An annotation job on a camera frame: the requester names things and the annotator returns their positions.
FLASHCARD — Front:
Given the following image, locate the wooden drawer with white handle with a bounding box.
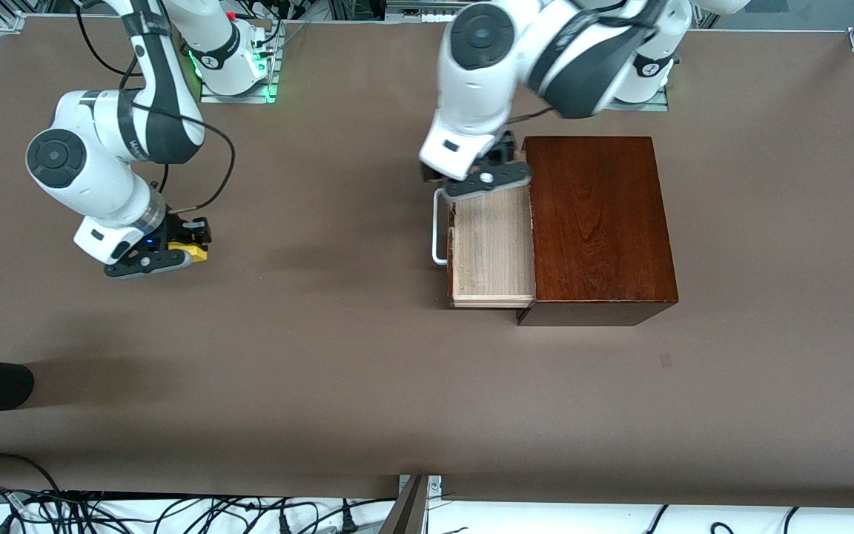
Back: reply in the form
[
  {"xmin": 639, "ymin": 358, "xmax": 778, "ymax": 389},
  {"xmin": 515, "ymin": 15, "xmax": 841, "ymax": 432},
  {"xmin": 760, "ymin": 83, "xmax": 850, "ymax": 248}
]
[{"xmin": 432, "ymin": 185, "xmax": 536, "ymax": 309}]

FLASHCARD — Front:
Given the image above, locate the dark brown wooden cabinet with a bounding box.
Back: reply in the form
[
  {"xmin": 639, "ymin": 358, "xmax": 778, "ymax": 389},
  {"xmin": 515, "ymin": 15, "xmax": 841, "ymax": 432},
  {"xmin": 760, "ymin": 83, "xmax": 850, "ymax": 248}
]
[{"xmin": 517, "ymin": 136, "xmax": 680, "ymax": 328}]

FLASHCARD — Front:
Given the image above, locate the brown table cover sheet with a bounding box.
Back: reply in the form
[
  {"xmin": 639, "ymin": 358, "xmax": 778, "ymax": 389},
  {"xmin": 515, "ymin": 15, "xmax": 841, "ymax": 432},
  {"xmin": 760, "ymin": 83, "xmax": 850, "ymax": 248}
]
[{"xmin": 0, "ymin": 16, "xmax": 854, "ymax": 509}]

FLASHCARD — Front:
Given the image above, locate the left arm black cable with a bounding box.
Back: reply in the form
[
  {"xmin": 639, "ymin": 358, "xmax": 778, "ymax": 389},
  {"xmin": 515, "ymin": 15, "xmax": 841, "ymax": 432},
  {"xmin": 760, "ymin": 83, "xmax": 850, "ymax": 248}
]
[{"xmin": 505, "ymin": 0, "xmax": 669, "ymax": 125}]

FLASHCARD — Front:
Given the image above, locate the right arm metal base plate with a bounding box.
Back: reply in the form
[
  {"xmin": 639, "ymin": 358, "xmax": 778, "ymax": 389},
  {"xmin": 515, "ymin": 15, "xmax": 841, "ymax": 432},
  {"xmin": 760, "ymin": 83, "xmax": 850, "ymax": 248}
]
[{"xmin": 199, "ymin": 41, "xmax": 280, "ymax": 105}]

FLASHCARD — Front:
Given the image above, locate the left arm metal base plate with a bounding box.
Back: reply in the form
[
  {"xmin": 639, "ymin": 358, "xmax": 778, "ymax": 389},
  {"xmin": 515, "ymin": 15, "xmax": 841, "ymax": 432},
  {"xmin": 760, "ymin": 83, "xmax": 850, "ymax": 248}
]
[{"xmin": 609, "ymin": 88, "xmax": 671, "ymax": 112}]

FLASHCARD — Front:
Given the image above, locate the aluminium frame bar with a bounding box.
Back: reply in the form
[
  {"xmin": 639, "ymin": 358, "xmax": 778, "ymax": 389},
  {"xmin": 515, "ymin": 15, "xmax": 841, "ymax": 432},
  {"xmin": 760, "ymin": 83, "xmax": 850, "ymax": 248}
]
[{"xmin": 386, "ymin": 0, "xmax": 494, "ymax": 17}]

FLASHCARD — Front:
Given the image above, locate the grey metal camera post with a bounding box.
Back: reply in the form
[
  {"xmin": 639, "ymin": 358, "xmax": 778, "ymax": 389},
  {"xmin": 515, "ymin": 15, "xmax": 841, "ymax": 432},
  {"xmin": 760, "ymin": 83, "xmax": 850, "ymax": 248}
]
[{"xmin": 379, "ymin": 473, "xmax": 443, "ymax": 534}]

